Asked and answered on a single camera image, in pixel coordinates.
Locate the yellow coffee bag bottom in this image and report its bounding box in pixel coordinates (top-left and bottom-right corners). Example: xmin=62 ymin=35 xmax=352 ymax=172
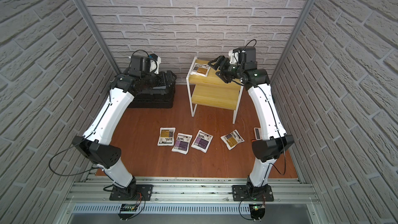
xmin=190 ymin=63 xmax=210 ymax=77

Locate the yellow coffee bag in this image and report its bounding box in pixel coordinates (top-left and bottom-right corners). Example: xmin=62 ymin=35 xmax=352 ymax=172
xmin=190 ymin=63 xmax=210 ymax=77
xmin=158 ymin=128 xmax=176 ymax=146
xmin=221 ymin=130 xmax=245 ymax=150

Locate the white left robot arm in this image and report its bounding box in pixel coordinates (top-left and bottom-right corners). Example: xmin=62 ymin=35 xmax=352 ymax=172
xmin=73 ymin=73 xmax=162 ymax=189

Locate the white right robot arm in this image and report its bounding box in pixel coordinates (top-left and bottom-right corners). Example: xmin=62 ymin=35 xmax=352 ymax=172
xmin=208 ymin=56 xmax=294 ymax=194

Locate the purple coffee bag middle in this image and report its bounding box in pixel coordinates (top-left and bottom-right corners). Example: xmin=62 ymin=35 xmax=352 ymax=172
xmin=191 ymin=130 xmax=213 ymax=153

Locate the purple coffee bag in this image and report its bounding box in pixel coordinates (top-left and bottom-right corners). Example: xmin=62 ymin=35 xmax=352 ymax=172
xmin=172 ymin=133 xmax=192 ymax=155
xmin=191 ymin=130 xmax=213 ymax=153

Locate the purple coffee bag left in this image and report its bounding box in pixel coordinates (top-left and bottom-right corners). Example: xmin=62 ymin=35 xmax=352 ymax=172
xmin=172 ymin=133 xmax=192 ymax=155

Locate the black plastic toolbox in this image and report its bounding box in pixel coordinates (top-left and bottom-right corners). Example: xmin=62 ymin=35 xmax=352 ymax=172
xmin=128 ymin=71 xmax=177 ymax=109

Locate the white calculator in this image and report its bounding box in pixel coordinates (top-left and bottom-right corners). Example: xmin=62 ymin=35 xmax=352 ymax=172
xmin=254 ymin=128 xmax=262 ymax=140

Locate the left controller board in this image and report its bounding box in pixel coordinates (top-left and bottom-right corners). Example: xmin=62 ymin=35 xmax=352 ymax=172
xmin=118 ymin=204 xmax=142 ymax=220

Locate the controller board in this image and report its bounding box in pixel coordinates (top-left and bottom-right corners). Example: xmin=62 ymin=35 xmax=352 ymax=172
xmin=118 ymin=204 xmax=142 ymax=220
xmin=249 ymin=204 xmax=266 ymax=221

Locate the right controller board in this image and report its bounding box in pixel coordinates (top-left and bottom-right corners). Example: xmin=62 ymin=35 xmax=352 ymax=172
xmin=249 ymin=204 xmax=266 ymax=221

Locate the white frame wooden shelf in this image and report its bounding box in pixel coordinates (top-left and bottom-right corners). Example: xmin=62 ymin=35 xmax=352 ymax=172
xmin=186 ymin=57 xmax=243 ymax=123

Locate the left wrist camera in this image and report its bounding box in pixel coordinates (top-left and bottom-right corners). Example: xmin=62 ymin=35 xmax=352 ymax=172
xmin=127 ymin=54 xmax=161 ymax=77

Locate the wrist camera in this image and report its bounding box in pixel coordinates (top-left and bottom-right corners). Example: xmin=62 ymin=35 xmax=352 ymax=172
xmin=127 ymin=54 xmax=161 ymax=77
xmin=229 ymin=46 xmax=257 ymax=64

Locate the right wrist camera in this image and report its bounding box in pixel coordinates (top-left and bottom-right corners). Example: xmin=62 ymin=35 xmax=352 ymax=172
xmin=229 ymin=46 xmax=257 ymax=64

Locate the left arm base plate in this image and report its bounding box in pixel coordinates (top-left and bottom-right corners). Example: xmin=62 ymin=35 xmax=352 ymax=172
xmin=109 ymin=183 xmax=153 ymax=201

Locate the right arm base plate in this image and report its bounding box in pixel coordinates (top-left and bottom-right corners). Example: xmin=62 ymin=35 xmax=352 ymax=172
xmin=232 ymin=184 xmax=274 ymax=202

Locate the aluminium rail frame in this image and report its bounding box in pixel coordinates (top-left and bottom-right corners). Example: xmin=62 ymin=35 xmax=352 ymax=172
xmin=52 ymin=105 xmax=330 ymax=224

